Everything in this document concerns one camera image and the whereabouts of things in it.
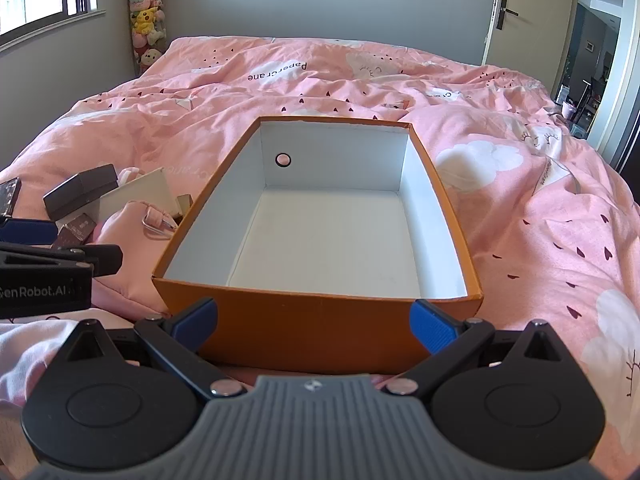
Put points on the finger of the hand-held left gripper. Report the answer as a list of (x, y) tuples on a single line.
[(25, 232), (100, 260)]

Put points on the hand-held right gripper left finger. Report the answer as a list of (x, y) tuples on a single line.
[(192, 322)]

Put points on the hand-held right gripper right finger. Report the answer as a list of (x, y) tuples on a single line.
[(427, 327)]

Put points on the orange cardboard box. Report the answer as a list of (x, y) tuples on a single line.
[(310, 330)]

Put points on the dark patterned box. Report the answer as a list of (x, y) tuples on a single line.
[(9, 197)]

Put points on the dark brown small packet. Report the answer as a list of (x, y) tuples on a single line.
[(75, 230)]

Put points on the pink pouch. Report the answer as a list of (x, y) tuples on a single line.
[(122, 222)]

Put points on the silver carabiner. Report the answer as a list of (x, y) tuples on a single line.
[(159, 225)]

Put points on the black rectangular box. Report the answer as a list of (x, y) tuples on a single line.
[(80, 190)]

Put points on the pink white soft item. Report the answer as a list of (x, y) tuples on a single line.
[(127, 175)]

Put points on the small brown box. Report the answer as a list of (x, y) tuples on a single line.
[(184, 206)]

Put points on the pink printed duvet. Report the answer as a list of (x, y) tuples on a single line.
[(525, 260)]

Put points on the stack of plush toys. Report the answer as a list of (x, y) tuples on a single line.
[(145, 20)]

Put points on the white door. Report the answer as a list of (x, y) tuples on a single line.
[(540, 45)]

